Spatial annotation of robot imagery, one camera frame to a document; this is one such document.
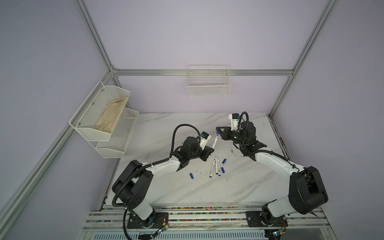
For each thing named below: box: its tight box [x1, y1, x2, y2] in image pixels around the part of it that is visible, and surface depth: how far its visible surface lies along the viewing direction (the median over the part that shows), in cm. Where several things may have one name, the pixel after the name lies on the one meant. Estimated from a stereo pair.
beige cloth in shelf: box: [94, 97, 128, 134], surface depth 80 cm
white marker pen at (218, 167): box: [217, 157, 221, 177], surface depth 93 cm
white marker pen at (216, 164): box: [215, 155, 219, 175], surface depth 94 cm
